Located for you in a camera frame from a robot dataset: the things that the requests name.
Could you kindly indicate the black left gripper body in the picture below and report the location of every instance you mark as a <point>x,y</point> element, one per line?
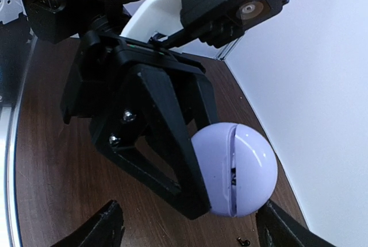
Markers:
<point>101,64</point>

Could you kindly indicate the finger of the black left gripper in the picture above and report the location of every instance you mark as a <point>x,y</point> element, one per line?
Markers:
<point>204,105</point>
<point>146,104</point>

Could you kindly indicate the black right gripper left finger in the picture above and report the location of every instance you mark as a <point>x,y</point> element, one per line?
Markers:
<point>104,228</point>

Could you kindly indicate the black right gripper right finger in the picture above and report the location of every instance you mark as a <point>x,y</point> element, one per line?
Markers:
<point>277,228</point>

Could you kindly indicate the lilac earbud charging case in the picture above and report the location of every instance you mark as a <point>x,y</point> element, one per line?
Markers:
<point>239,168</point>

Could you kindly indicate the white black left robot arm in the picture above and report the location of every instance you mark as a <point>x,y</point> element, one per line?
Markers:
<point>56,20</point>

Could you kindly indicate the black earbud front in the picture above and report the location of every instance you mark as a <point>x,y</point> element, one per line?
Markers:
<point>243,242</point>

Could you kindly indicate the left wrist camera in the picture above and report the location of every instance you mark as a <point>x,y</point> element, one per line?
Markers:
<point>175,23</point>

